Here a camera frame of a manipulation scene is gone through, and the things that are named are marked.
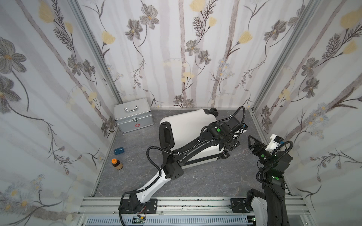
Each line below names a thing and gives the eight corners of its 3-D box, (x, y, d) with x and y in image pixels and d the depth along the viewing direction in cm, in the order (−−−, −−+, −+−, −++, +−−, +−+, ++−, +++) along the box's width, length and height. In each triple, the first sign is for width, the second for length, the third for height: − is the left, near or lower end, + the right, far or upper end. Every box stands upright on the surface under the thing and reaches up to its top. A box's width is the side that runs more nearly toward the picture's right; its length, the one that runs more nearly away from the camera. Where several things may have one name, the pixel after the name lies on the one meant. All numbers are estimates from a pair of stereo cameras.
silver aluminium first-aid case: (122, 134, 106) (114, 121, 94) (121, 118, 117) (114, 104, 104) (154, 126, 111) (150, 113, 98) (150, 111, 122) (146, 97, 109)
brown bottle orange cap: (116, 169, 89) (110, 163, 81) (118, 164, 91) (112, 157, 84) (122, 169, 89) (116, 163, 81) (124, 164, 91) (118, 157, 84)
